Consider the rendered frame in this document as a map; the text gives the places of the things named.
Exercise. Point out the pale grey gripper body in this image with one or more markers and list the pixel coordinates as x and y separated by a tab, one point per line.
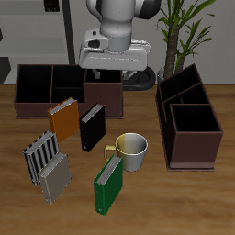
113	59

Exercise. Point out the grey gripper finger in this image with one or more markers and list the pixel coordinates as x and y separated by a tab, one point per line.
127	74
96	73

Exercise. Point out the wide dark brown desk caddy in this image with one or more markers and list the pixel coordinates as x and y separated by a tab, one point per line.
102	99

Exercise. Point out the orange book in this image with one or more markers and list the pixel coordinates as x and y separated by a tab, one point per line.
65	120

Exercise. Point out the black white striped book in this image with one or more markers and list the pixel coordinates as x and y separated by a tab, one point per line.
41	151

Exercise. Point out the narrow dark brown desk caddy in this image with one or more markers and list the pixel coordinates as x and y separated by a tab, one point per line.
195	150

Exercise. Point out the beige grey book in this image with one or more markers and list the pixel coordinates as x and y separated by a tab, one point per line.
56	180

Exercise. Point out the green book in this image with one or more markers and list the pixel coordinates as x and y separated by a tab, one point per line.
110	189

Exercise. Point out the green pot plant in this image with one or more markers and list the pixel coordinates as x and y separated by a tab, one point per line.
171	52

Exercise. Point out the grey shelf unit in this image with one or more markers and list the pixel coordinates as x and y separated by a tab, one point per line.
33	33

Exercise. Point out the yellow and white mug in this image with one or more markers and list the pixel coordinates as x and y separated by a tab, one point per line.
133	156

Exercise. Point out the dark grey chair edge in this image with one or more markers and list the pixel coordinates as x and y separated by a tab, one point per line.
3	70

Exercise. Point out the flat black base plate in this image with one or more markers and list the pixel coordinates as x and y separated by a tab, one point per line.
145	80

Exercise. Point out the black upright post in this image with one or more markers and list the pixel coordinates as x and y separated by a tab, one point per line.
69	30

